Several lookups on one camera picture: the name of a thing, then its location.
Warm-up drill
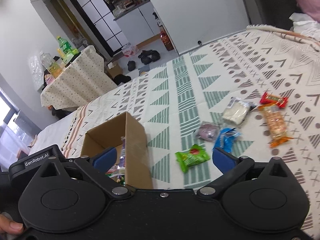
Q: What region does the clear bottle yellow liquid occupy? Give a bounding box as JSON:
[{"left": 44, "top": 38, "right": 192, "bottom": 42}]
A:
[{"left": 40, "top": 53, "right": 63, "bottom": 79}]

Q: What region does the red chocolate bar wrapper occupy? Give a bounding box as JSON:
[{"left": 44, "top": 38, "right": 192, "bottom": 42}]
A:
[{"left": 260, "top": 92, "right": 289, "bottom": 109}]

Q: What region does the pink white plastic bag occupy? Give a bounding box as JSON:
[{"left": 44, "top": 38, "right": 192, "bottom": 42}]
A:
[{"left": 121, "top": 42, "right": 139, "bottom": 57}]

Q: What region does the table with dotted cloth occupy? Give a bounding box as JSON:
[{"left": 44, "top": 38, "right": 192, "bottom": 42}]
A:
[{"left": 40, "top": 46, "right": 117, "bottom": 109}]

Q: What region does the red bottle on floor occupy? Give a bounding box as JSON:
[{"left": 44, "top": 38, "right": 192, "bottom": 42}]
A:
[{"left": 160, "top": 31, "right": 174, "bottom": 51}]

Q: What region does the black framed glass door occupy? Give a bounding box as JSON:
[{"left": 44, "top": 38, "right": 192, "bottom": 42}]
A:
[{"left": 70, "top": 0, "right": 128, "bottom": 57}]

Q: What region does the orange cracker package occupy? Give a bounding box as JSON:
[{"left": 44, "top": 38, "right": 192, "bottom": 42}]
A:
[{"left": 258, "top": 103, "right": 293, "bottom": 148}]

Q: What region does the black shoes pile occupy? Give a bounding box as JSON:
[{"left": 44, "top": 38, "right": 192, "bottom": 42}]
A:
[{"left": 127, "top": 50, "right": 161, "bottom": 72}]

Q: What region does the white kitchen cabinet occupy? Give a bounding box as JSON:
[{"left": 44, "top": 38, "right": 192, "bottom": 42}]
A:
[{"left": 114, "top": 1, "right": 160, "bottom": 47}]

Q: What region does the purple snack packet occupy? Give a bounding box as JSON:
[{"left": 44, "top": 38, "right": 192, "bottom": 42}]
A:
[{"left": 194, "top": 121, "right": 220, "bottom": 142}]

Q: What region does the small cardboard box on floor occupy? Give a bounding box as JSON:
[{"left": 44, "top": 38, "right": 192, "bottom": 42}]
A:
[{"left": 106, "top": 62, "right": 123, "bottom": 79}]

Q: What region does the brown cardboard box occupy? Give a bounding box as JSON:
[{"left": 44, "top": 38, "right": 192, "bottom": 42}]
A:
[{"left": 80, "top": 112, "right": 153, "bottom": 189}]

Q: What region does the green and tan snack packet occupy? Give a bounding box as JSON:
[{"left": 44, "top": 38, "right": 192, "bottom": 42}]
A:
[{"left": 106, "top": 165, "right": 125, "bottom": 186}]

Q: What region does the long cream snack bar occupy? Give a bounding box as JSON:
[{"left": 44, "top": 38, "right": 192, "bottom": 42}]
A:
[{"left": 118, "top": 137, "right": 125, "bottom": 169}]

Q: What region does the blue snack packet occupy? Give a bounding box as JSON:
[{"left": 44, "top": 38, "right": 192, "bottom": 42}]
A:
[{"left": 214, "top": 128, "right": 240, "bottom": 153}]

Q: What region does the white cake clear package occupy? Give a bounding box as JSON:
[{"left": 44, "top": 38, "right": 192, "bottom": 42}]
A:
[{"left": 222, "top": 97, "right": 257, "bottom": 125}]

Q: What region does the person's hand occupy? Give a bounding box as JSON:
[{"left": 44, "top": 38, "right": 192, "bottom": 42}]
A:
[{"left": 0, "top": 214, "right": 24, "bottom": 235}]

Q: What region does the patterned bed blanket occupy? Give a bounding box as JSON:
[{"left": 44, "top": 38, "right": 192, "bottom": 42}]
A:
[{"left": 31, "top": 25, "right": 319, "bottom": 238}]

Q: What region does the green soda bottle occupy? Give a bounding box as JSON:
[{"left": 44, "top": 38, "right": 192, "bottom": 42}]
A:
[{"left": 57, "top": 36, "right": 73, "bottom": 55}]

